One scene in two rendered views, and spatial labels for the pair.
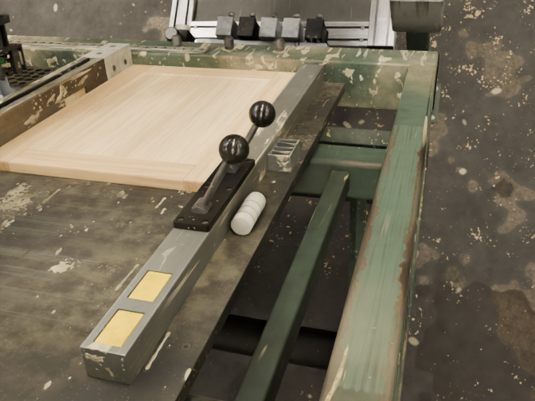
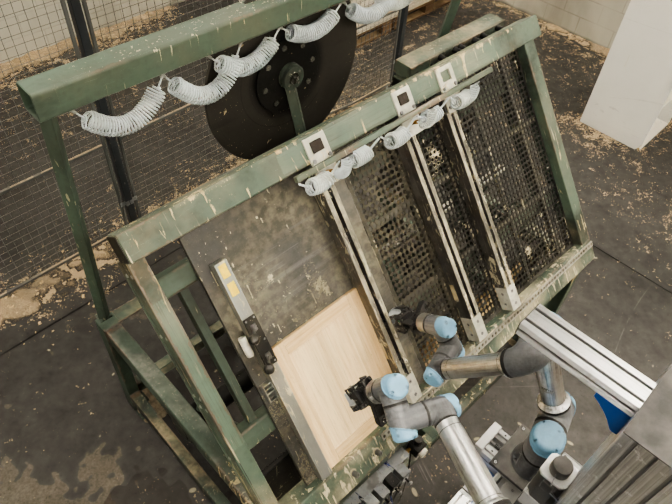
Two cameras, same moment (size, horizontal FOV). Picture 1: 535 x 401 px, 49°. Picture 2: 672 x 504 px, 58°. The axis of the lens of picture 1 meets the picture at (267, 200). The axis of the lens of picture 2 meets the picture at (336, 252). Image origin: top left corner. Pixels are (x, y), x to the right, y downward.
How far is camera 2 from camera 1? 1.56 m
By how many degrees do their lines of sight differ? 38
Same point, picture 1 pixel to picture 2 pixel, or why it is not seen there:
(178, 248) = (242, 307)
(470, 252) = not seen: outside the picture
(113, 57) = not seen: hidden behind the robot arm
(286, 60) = (340, 466)
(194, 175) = (282, 347)
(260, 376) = (189, 302)
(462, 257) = not seen: outside the picture
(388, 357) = (159, 317)
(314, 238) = (225, 369)
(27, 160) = (341, 302)
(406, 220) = (194, 378)
